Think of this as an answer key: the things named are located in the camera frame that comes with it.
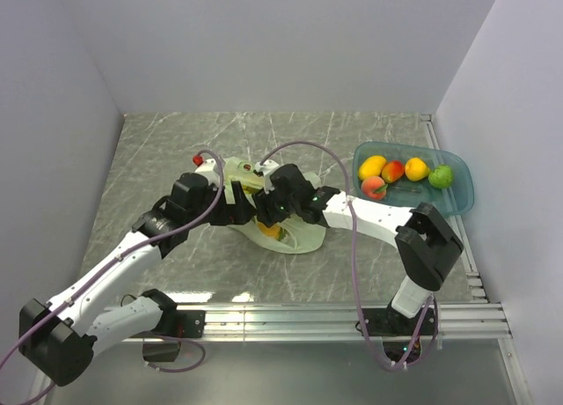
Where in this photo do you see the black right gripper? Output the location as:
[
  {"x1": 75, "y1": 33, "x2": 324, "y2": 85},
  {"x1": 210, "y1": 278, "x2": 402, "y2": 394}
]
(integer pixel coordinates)
[{"x1": 252, "y1": 183, "x2": 300, "y2": 229}]

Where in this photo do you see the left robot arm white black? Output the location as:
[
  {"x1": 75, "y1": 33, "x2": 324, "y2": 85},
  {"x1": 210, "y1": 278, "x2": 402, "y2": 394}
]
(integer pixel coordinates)
[{"x1": 18, "y1": 171, "x2": 256, "y2": 387}]

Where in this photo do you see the black box under rail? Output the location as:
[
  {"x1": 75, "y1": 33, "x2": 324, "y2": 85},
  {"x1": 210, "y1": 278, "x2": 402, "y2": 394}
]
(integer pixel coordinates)
[{"x1": 142, "y1": 339, "x2": 181, "y2": 363}]

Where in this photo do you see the pink peach with leaf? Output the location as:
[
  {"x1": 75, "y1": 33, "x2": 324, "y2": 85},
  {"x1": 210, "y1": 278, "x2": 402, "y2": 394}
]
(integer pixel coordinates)
[{"x1": 361, "y1": 176, "x2": 388, "y2": 201}]

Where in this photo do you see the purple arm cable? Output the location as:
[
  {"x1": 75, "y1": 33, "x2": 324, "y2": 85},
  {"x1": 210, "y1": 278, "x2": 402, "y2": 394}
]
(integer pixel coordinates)
[
  {"x1": 0, "y1": 149, "x2": 226, "y2": 404},
  {"x1": 258, "y1": 140, "x2": 440, "y2": 372}
]

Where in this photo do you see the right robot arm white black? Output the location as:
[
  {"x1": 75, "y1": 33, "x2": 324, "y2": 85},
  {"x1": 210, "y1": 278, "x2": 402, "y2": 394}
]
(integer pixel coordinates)
[{"x1": 252, "y1": 160, "x2": 464, "y2": 334}]

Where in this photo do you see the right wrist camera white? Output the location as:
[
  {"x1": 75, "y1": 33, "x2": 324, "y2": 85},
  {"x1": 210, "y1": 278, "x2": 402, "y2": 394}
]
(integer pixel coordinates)
[{"x1": 254, "y1": 159, "x2": 280, "y2": 193}]

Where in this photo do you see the orange fruit in bag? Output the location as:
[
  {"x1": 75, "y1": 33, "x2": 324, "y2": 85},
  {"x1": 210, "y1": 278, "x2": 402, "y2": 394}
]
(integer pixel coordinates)
[{"x1": 257, "y1": 222, "x2": 282, "y2": 240}]

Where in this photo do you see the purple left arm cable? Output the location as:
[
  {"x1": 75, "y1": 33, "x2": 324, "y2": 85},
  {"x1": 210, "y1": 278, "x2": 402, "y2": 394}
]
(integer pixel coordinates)
[{"x1": 0, "y1": 149, "x2": 226, "y2": 404}]

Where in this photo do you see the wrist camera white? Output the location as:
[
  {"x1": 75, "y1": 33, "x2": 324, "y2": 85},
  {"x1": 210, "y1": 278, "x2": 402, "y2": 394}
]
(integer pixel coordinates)
[
  {"x1": 254, "y1": 159, "x2": 280, "y2": 193},
  {"x1": 193, "y1": 155, "x2": 223, "y2": 188}
]

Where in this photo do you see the yellow lemon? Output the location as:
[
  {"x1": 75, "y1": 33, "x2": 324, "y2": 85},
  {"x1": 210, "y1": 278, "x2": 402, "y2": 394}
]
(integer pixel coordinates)
[{"x1": 405, "y1": 157, "x2": 431, "y2": 181}]

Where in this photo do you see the green custard apple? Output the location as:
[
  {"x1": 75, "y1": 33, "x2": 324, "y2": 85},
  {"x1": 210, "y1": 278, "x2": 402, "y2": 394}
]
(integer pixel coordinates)
[{"x1": 428, "y1": 165, "x2": 454, "y2": 189}]

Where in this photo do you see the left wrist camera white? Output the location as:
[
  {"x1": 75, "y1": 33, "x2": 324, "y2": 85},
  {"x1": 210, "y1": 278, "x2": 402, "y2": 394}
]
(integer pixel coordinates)
[{"x1": 193, "y1": 155, "x2": 223, "y2": 188}]

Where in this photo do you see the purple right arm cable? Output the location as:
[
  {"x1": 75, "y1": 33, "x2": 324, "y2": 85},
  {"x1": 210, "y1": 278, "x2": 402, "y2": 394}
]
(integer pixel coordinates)
[{"x1": 258, "y1": 140, "x2": 440, "y2": 372}]

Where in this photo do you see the teal transparent plastic tray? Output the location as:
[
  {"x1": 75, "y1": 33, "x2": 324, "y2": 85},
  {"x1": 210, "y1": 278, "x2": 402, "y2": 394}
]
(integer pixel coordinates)
[{"x1": 352, "y1": 142, "x2": 474, "y2": 217}]

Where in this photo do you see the green printed plastic bag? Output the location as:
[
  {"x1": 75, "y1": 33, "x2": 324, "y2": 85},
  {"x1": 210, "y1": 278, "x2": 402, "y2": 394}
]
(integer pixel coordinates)
[{"x1": 223, "y1": 157, "x2": 325, "y2": 254}]

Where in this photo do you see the red yellow mango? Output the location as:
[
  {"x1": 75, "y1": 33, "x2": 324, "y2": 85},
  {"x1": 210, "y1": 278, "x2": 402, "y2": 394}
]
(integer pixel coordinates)
[{"x1": 380, "y1": 160, "x2": 405, "y2": 184}]

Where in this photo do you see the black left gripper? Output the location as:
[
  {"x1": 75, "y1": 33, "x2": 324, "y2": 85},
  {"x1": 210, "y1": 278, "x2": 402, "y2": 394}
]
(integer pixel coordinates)
[{"x1": 187, "y1": 180, "x2": 257, "y2": 228}]

